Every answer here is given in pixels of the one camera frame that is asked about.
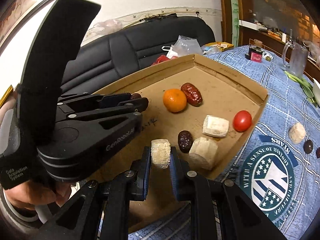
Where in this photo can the dark date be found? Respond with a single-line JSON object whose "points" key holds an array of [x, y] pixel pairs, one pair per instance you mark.
{"points": [[185, 141]]}

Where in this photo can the large red tomato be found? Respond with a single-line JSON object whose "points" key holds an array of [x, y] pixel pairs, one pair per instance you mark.
{"points": [[242, 121]]}

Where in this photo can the clear glass pitcher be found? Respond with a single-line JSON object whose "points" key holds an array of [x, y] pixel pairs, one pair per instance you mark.
{"points": [[298, 59]]}

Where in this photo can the blue plaid tablecloth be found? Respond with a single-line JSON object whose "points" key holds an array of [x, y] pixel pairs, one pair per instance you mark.
{"points": [[275, 173]]}

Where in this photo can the wooden sideboard counter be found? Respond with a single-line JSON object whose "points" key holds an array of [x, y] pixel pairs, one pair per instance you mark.
{"points": [[248, 35]]}

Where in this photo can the black leather sofa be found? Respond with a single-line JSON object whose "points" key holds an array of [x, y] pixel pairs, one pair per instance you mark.
{"points": [[117, 55]]}

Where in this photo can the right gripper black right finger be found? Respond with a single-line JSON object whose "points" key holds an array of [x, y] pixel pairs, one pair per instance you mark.
{"points": [[178, 174]]}

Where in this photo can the green leafy vegetable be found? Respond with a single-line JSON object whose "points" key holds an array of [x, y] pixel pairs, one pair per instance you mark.
{"points": [[306, 87]]}

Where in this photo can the brown cardboard box tray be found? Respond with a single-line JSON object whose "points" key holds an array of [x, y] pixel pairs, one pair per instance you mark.
{"points": [[225, 92]]}

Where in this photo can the person's left hand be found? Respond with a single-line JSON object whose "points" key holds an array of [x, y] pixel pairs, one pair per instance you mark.
{"points": [[30, 194]]}

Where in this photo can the white bowl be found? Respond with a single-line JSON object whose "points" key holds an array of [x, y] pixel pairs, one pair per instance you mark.
{"points": [[316, 90]]}

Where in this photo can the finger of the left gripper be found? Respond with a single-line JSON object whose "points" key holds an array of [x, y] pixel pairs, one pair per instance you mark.
{"points": [[137, 105], [93, 98]]}

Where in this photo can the red date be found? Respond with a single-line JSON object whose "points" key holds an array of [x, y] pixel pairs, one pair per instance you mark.
{"points": [[192, 94], [318, 152], [135, 96]]}

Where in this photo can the pink black small box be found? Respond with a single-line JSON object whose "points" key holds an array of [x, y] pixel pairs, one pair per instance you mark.
{"points": [[254, 54]]}

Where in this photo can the clear plastic bag on sofa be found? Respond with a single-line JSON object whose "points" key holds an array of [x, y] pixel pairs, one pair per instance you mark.
{"points": [[183, 46]]}

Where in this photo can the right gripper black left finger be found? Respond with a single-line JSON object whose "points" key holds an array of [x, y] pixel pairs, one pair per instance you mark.
{"points": [[141, 167]]}

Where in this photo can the orange mandarin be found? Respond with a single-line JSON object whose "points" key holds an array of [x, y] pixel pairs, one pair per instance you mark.
{"points": [[174, 100]]}

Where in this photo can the corn piece small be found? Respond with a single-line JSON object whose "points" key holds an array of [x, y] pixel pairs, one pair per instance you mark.
{"points": [[160, 153]]}

